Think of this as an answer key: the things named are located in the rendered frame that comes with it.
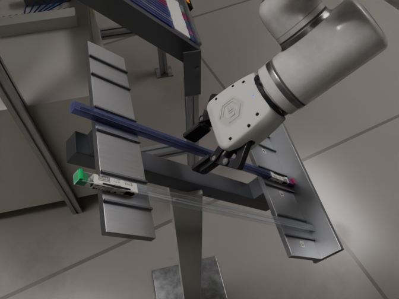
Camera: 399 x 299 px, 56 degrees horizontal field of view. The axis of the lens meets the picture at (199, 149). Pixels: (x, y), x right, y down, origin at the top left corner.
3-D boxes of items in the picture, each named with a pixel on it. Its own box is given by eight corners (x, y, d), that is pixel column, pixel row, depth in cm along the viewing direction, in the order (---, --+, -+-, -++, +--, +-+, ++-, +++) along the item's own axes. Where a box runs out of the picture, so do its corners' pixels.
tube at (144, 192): (73, 185, 42) (78, 180, 42) (73, 174, 43) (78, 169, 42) (310, 234, 75) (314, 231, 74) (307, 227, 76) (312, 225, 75)
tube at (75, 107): (288, 181, 82) (291, 178, 81) (290, 187, 81) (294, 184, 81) (69, 105, 49) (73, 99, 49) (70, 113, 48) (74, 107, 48)
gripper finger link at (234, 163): (250, 115, 57) (221, 127, 60) (253, 163, 54) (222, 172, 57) (255, 118, 58) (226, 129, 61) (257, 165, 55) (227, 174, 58)
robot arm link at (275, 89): (263, 47, 54) (247, 60, 56) (284, 90, 49) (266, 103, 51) (291, 73, 60) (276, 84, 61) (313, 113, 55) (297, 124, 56)
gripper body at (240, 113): (252, 56, 56) (199, 101, 61) (276, 105, 50) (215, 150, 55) (278, 78, 61) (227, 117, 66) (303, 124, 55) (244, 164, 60)
